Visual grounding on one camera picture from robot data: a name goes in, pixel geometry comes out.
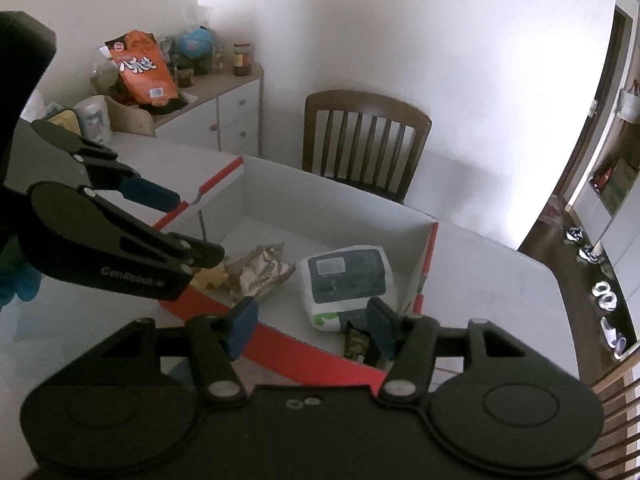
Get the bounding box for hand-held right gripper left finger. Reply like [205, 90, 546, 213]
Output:
[100, 297, 260, 404]

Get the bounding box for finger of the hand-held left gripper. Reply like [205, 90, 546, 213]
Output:
[81, 187, 226, 277]
[32, 119, 182, 214]

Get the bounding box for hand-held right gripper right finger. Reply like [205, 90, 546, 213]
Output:
[366, 297, 526, 404]

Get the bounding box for yellow spotted toy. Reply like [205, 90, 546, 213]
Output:
[192, 265, 229, 294]

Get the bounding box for dark snack packet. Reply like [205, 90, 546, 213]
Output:
[344, 326, 382, 364]

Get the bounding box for gold foil snack packet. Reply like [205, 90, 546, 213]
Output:
[222, 242, 297, 307]

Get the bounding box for white tissue pack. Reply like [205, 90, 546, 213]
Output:
[298, 244, 396, 334]

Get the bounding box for red cardboard box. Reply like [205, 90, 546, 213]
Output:
[152, 154, 441, 387]

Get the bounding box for person's left hand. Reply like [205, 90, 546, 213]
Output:
[0, 260, 42, 307]

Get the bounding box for white printed cup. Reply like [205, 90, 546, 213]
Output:
[72, 94, 114, 146]

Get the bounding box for white sideboard cabinet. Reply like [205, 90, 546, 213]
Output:
[112, 62, 265, 159]

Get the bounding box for orange snack bag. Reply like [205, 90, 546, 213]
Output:
[97, 29, 180, 107]

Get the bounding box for blue globe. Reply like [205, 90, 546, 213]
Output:
[177, 27, 214, 77]

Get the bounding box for red lid jar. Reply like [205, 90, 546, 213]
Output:
[232, 42, 255, 77]

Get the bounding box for dark wooden chair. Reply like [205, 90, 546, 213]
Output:
[589, 359, 640, 480]
[302, 89, 434, 205]

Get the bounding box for white slippers pair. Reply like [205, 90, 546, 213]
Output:
[599, 316, 629, 361]
[592, 280, 619, 312]

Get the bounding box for white wall cabinet unit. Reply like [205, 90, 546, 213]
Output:
[570, 75, 640, 281]

